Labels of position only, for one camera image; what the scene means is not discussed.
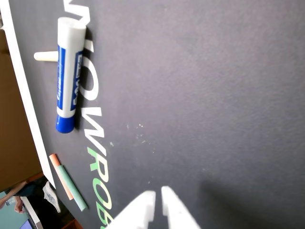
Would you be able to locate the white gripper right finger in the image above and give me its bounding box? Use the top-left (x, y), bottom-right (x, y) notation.
top-left (161, 186), bottom-right (201, 229)

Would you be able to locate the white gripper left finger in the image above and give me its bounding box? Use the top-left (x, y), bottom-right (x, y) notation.
top-left (104, 190), bottom-right (157, 229)

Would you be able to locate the blue dry erase marker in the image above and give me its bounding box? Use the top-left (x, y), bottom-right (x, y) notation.
top-left (55, 16), bottom-right (87, 134)

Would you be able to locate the person's hand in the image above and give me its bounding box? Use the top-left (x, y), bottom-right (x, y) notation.
top-left (14, 197), bottom-right (26, 214)

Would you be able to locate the green chalk stick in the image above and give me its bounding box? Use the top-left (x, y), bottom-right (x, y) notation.
top-left (57, 165), bottom-right (88, 212)

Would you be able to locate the white shoe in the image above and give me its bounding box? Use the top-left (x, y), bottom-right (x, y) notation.
top-left (42, 181), bottom-right (61, 213)

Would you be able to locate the orange chalk stick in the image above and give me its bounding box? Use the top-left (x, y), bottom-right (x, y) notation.
top-left (49, 154), bottom-right (74, 200)

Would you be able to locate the silver laptop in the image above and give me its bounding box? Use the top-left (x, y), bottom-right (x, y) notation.
top-left (19, 197), bottom-right (45, 229)

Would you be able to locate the dark grey printed mat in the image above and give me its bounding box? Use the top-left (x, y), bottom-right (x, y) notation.
top-left (8, 0), bottom-right (305, 229)

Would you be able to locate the brown cardboard box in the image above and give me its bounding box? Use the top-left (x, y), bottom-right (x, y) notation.
top-left (0, 30), bottom-right (43, 193)

